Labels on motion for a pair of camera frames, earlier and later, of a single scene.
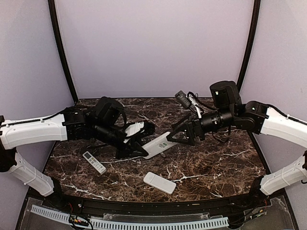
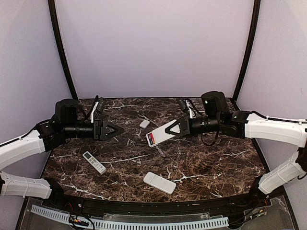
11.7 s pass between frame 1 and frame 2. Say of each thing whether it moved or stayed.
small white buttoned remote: stayed
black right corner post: stayed
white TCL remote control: moved
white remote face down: stayed
